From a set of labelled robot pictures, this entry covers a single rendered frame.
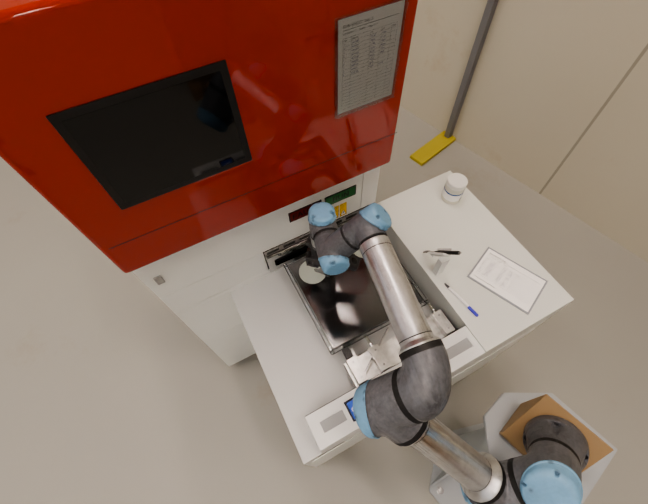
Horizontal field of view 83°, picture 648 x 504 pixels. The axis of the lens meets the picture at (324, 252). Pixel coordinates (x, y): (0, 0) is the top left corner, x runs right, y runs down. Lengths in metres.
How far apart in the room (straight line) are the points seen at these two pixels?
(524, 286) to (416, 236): 0.38
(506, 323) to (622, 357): 1.43
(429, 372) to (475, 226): 0.75
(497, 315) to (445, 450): 0.48
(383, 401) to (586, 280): 2.10
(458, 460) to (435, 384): 0.27
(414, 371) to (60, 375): 2.14
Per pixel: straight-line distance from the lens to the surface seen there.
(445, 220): 1.40
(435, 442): 0.94
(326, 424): 1.10
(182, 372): 2.27
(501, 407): 1.35
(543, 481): 1.08
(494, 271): 1.33
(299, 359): 1.28
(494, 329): 1.25
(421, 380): 0.78
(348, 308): 1.25
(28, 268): 3.07
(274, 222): 1.18
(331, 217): 0.97
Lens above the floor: 2.05
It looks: 59 degrees down
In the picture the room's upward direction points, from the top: 3 degrees counter-clockwise
